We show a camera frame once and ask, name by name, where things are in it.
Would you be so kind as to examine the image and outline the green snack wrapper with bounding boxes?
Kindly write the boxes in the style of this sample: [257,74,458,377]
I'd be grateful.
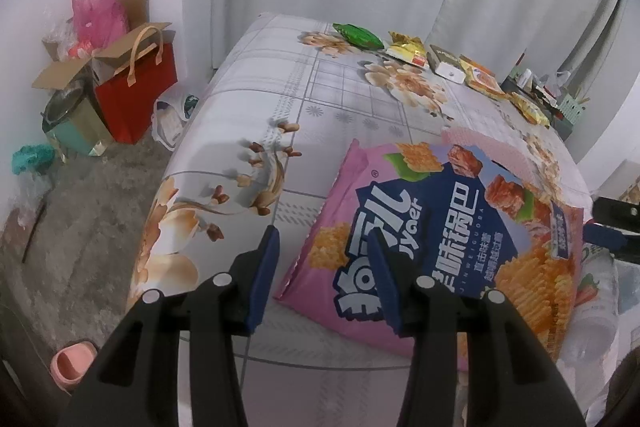
[332,23,385,50]

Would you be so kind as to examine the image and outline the teal cloth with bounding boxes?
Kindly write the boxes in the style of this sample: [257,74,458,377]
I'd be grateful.
[11,143,56,175]

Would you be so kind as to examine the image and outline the white plastic bag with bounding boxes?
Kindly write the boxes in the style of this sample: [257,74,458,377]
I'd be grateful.
[151,93,201,152]

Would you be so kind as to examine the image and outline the small white box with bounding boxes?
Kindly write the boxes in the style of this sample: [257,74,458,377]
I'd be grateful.
[429,44,466,82]

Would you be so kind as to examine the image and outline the pale green desk organizer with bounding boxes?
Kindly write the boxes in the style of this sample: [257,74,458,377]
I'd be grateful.
[550,89,588,130]

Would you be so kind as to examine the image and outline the pink chip bag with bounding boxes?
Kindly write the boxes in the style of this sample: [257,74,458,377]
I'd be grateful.
[274,138,586,370]

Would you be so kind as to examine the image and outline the pink slipper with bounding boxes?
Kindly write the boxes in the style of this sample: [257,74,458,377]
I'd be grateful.
[50,341,98,395]

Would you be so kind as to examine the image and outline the teal round tin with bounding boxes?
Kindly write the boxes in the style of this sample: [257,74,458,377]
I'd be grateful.
[41,79,113,158]

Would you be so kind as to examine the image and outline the yellow snack wrapper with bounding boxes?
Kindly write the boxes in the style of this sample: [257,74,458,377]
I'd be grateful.
[386,32,430,68]
[510,92,551,125]

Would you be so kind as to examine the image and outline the brown cardboard box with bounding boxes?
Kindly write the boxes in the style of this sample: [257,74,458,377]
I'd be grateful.
[32,0,173,90]

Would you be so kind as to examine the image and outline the red paper bag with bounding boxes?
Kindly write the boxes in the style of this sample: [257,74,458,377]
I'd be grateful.
[94,26,179,145]

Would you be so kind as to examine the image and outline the clear plastic bag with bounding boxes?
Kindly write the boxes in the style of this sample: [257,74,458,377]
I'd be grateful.
[42,9,96,60]

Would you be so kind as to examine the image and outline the clear plastic bottle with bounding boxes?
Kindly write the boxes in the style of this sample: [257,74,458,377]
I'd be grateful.
[570,244,621,363]

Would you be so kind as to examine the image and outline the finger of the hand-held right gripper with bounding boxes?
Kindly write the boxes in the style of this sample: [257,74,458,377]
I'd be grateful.
[582,196,640,265]

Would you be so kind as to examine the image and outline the orange snack wrapper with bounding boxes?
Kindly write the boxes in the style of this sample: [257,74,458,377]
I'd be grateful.
[467,72,511,100]
[459,54,493,82]

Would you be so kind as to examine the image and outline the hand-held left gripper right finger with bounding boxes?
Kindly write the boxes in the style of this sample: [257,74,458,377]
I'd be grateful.
[369,232,588,427]

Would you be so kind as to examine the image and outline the pink plastic bag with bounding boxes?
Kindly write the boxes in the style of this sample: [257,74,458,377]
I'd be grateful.
[70,0,131,50]

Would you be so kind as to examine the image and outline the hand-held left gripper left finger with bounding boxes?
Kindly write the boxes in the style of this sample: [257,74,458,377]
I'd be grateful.
[60,226,281,427]

